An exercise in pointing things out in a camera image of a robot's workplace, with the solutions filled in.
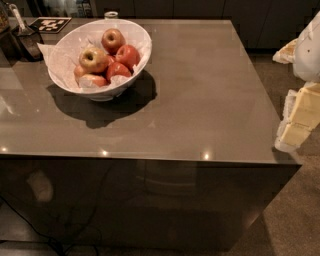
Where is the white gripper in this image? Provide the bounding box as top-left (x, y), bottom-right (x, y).
top-left (272, 11), bottom-right (320, 152)

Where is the yellow green apple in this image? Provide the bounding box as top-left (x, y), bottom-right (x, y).
top-left (79, 47), bottom-right (109, 73)

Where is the red apple at right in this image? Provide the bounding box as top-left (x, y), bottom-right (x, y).
top-left (115, 44), bottom-right (140, 70)

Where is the red apple front centre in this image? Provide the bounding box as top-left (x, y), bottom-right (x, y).
top-left (106, 62), bottom-right (131, 82)

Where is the small red apple middle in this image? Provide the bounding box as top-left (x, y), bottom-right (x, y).
top-left (107, 55), bottom-right (116, 66)

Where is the red apple at back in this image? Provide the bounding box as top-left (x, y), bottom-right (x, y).
top-left (101, 28), bottom-right (126, 54)

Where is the red yellow apple front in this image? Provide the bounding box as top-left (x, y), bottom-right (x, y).
top-left (79, 74), bottom-right (108, 87)

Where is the pale apple at left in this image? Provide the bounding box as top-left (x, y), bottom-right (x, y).
top-left (73, 65), bottom-right (87, 82)

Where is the white bowl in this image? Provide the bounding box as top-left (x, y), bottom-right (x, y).
top-left (46, 18), bottom-right (153, 102)

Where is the small glass jar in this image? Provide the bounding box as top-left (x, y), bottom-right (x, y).
top-left (104, 11), bottom-right (119, 19)

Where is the black white marker tag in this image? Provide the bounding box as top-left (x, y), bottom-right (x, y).
top-left (31, 17), bottom-right (71, 34)

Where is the black floor cable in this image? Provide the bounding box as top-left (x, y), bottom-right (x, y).
top-left (0, 195), bottom-right (101, 256)

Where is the dark scoop with white handle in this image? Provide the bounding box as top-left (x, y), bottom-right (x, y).
top-left (8, 4), bottom-right (43, 62)

